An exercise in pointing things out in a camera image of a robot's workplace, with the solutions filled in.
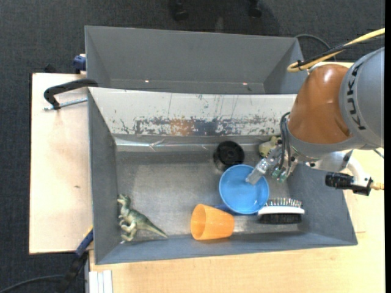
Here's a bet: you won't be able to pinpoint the black cylinder on white bracket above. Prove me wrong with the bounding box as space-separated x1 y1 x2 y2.
305 150 384 197

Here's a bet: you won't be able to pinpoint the orange plastic cup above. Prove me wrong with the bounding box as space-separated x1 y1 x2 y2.
190 203 236 241

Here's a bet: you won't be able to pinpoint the pale wood board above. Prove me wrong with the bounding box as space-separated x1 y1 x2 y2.
29 73 93 255

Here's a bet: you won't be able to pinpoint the white and black brush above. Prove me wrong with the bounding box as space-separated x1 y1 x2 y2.
257 197 306 225

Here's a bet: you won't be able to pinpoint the green toy dinosaur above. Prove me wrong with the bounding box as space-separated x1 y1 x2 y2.
117 193 169 243

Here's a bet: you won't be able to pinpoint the grey metal bin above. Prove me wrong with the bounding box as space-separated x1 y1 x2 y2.
84 25 359 266

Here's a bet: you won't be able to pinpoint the pale yellow toy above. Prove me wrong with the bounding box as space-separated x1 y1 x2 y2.
258 136 281 158

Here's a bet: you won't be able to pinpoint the black round disc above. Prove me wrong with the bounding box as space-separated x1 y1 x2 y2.
213 140 246 168

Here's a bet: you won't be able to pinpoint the blue plastic bowl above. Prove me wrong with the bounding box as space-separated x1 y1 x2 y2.
214 164 271 216

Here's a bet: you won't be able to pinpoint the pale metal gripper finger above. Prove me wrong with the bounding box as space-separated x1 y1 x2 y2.
245 159 266 183
252 159 271 186

